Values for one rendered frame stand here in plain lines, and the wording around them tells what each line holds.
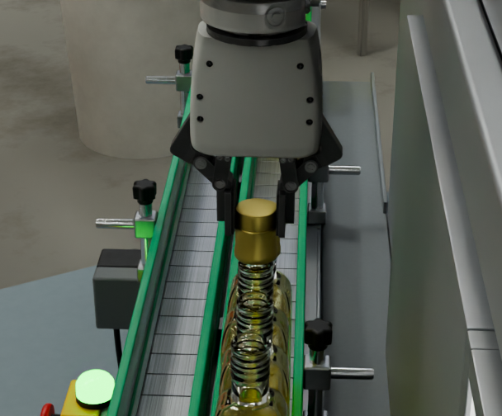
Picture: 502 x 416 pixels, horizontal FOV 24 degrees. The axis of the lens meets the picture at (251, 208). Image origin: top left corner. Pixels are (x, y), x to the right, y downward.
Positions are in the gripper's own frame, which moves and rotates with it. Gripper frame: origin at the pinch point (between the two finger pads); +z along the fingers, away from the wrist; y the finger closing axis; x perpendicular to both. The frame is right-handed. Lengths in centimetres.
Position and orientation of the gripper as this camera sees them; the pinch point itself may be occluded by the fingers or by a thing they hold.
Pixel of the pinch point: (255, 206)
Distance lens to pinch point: 96.4
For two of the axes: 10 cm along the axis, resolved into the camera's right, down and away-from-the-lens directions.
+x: -0.7, 4.6, -8.8
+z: 0.0, 8.9, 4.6
